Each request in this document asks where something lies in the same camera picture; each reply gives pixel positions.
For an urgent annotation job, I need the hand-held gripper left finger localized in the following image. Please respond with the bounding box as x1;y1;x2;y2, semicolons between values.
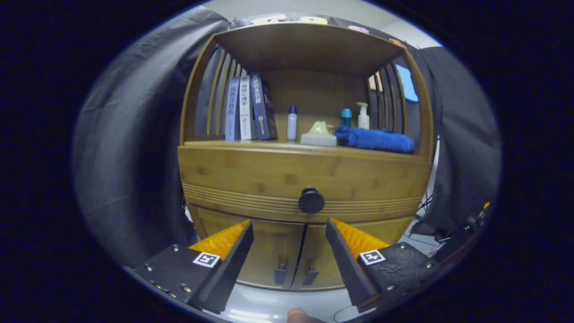
132;220;254;314

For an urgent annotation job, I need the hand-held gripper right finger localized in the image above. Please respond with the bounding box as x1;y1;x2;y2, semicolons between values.
325;218;442;313

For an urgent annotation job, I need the black round drawer knob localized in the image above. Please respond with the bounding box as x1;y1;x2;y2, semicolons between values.
298;187;326;214

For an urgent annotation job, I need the wooden drawer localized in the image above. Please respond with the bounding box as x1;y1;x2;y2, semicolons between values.
177;143;433;224

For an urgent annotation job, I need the pale green soap dish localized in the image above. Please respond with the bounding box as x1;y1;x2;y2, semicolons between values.
300;120;338;147

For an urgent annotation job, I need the wooden countertop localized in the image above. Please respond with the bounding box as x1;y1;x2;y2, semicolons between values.
182;138;426;155

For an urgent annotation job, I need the wooden bamboo cabinet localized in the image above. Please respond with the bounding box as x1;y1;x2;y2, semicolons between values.
177;22;435;291

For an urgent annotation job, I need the black equipment with orange part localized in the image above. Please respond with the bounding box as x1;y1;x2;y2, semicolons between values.
430;202;491;265

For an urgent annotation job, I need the folded blue towel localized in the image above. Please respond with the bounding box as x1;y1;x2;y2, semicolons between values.
334;125;415;154

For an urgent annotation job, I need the white bottle blue cap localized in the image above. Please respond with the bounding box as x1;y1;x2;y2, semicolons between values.
287;105;298;143

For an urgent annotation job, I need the light blue book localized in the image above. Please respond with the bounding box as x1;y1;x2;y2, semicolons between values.
224;76;241;142

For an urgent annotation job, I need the white book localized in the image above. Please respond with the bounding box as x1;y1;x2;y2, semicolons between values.
239;68;254;141

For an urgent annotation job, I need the dark blue book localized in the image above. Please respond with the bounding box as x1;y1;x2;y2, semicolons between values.
249;72;278;140

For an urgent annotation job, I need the black backdrop cloth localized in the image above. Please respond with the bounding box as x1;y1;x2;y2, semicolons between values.
72;5;502;270

